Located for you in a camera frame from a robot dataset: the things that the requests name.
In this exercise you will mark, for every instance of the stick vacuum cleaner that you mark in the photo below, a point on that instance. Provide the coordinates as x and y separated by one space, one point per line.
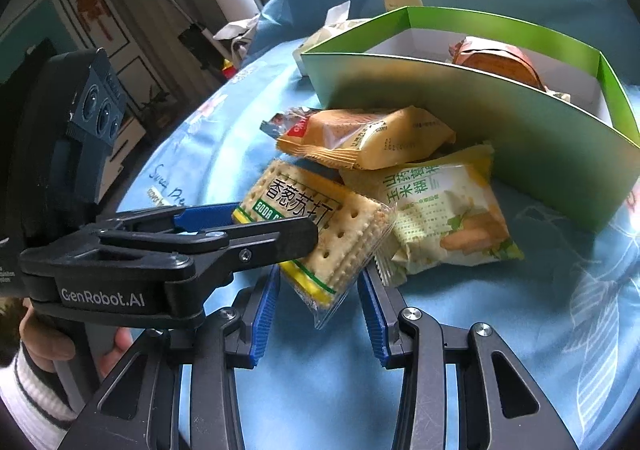
200 44

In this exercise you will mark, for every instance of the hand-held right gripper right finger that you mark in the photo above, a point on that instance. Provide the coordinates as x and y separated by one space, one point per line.
372 320

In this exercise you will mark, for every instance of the red figure wall decoration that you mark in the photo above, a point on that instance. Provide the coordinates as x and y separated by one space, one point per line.
90 4

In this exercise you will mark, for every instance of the white paper roll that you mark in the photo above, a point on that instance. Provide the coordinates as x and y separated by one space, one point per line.
237 2

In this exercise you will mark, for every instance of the green yellow snack packet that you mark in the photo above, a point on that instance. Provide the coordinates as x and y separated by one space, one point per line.
450 210

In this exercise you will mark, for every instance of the crumpled white plastic bag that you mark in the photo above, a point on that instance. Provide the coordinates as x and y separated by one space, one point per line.
235 32

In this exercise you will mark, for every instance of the green cardboard box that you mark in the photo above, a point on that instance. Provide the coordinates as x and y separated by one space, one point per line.
500 129

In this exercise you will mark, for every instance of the pale yellow snack packet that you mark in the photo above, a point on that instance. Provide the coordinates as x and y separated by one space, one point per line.
325 37

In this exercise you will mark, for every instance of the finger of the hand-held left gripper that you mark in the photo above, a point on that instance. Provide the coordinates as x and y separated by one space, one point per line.
280 240
205 215

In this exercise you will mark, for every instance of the person's left hand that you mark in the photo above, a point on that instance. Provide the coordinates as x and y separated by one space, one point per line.
40 342

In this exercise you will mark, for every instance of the white panelled wardrobe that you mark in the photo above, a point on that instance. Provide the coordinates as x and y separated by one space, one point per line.
135 74

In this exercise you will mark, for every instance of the yellow orange snack packet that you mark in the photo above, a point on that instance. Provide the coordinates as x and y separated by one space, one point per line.
360 134

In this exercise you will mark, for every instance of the clear soda cracker packet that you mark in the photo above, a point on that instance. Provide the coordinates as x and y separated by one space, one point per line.
345 230

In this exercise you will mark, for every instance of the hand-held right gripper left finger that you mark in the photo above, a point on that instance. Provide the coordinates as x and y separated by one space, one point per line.
262 320

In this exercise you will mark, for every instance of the small red snack packet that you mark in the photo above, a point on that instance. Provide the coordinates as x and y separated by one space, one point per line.
287 122

